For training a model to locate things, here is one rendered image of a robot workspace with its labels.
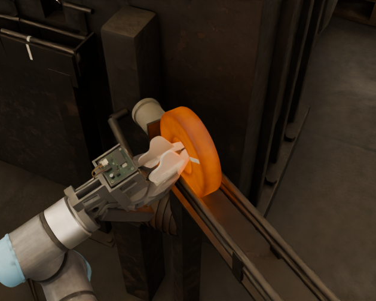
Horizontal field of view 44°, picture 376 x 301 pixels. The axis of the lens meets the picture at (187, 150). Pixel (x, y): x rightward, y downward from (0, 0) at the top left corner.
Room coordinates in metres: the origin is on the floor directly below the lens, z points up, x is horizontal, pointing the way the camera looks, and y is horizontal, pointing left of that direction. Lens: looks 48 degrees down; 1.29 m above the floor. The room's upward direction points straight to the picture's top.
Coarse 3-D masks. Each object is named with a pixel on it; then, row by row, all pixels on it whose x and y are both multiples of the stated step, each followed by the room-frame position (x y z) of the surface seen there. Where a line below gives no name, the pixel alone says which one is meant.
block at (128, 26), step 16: (112, 16) 0.79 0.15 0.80; (128, 16) 0.79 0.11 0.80; (144, 16) 0.79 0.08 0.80; (112, 32) 0.74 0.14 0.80; (128, 32) 0.74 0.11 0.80; (144, 32) 0.75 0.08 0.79; (112, 48) 0.74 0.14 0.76; (128, 48) 0.72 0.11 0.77; (144, 48) 0.75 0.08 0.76; (112, 64) 0.74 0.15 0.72; (128, 64) 0.73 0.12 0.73; (144, 64) 0.74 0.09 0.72; (112, 80) 0.74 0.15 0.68; (128, 80) 0.73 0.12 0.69; (144, 80) 0.74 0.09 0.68; (160, 80) 0.80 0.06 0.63; (112, 96) 0.75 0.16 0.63; (128, 96) 0.73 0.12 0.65; (144, 96) 0.73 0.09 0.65; (160, 96) 0.79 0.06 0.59
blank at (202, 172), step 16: (176, 112) 0.54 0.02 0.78; (192, 112) 0.54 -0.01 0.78; (160, 128) 0.58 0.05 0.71; (176, 128) 0.52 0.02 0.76; (192, 128) 0.50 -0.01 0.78; (192, 144) 0.48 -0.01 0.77; (208, 144) 0.48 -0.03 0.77; (192, 160) 0.48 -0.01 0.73; (208, 160) 0.46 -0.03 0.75; (192, 176) 0.48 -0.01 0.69; (208, 176) 0.45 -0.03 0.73; (208, 192) 0.45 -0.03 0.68
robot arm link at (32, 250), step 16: (32, 224) 0.39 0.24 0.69; (0, 240) 0.38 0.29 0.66; (16, 240) 0.37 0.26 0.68; (32, 240) 0.36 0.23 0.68; (48, 240) 0.37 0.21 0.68; (0, 256) 0.35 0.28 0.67; (16, 256) 0.34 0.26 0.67; (32, 256) 0.35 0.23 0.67; (48, 256) 0.35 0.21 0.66; (64, 256) 0.38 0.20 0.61; (0, 272) 0.33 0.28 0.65; (16, 272) 0.33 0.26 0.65; (32, 272) 0.34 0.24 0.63; (48, 272) 0.35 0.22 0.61
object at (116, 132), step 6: (114, 114) 0.71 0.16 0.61; (120, 114) 0.72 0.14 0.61; (126, 114) 0.72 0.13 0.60; (108, 120) 0.70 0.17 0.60; (114, 120) 0.70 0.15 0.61; (114, 126) 0.69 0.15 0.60; (114, 132) 0.68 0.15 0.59; (120, 132) 0.68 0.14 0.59; (120, 138) 0.66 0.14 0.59; (120, 144) 0.65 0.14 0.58; (126, 144) 0.65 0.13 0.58; (132, 156) 0.63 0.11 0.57
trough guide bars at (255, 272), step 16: (224, 176) 0.48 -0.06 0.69; (192, 192) 0.45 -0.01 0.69; (224, 192) 0.47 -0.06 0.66; (240, 192) 0.45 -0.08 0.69; (208, 208) 0.41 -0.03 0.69; (240, 208) 0.43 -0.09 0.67; (208, 224) 0.40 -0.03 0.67; (256, 224) 0.39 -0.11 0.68; (224, 240) 0.36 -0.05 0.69; (272, 240) 0.36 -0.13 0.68; (240, 256) 0.33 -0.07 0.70; (288, 256) 0.33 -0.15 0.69; (240, 272) 0.32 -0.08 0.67; (256, 272) 0.30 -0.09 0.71; (304, 272) 0.30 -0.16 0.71; (256, 288) 0.29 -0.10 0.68; (272, 288) 0.27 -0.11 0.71; (320, 288) 0.27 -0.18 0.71
